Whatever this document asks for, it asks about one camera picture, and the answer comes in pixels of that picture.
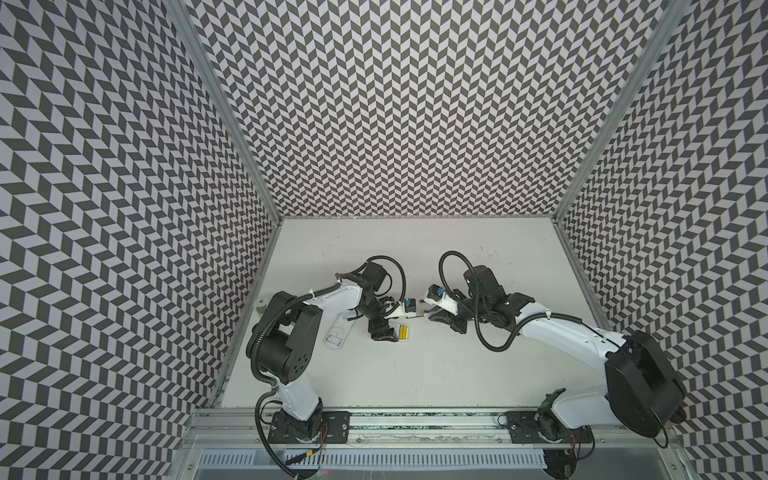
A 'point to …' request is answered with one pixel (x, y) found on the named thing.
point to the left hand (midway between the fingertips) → (392, 324)
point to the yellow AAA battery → (403, 332)
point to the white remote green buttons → (395, 326)
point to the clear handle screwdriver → (423, 315)
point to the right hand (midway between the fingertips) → (434, 319)
